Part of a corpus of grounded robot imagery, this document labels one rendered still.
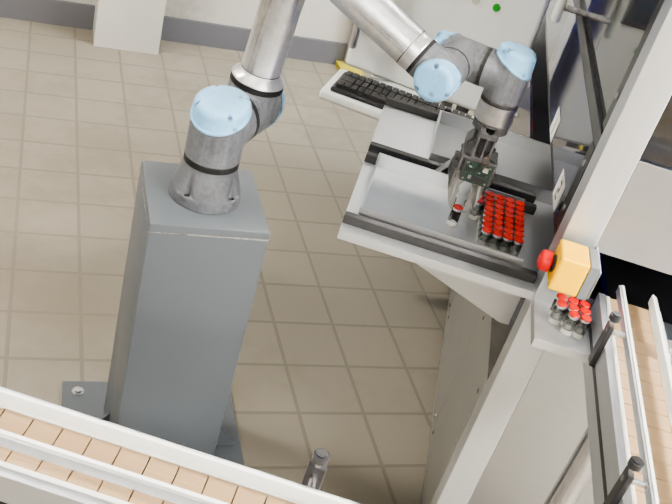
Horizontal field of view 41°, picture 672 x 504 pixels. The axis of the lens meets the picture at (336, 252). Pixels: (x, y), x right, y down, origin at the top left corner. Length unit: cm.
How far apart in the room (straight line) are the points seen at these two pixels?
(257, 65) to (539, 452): 102
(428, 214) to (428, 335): 121
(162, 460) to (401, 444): 155
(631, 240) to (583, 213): 10
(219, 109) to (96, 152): 184
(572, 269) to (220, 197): 72
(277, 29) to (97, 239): 146
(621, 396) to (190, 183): 93
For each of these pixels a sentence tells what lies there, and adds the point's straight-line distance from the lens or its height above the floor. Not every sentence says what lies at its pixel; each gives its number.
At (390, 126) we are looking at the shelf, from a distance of 225.
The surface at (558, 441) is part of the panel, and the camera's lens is 203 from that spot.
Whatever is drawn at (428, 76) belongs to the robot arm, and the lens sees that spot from 160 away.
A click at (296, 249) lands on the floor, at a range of 328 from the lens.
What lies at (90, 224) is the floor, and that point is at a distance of 320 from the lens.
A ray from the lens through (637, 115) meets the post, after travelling 163.
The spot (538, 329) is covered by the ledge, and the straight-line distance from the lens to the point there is 172.
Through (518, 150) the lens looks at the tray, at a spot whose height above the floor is 88.
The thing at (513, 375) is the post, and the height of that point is 68.
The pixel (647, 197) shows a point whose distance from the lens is 170.
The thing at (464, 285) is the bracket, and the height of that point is 79.
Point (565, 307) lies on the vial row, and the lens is 173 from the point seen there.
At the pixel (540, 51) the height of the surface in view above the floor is 86.
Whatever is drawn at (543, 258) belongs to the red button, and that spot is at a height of 101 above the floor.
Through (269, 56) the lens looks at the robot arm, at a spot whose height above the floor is 110.
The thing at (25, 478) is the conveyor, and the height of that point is 93.
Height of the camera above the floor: 181
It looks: 33 degrees down
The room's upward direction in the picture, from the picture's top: 17 degrees clockwise
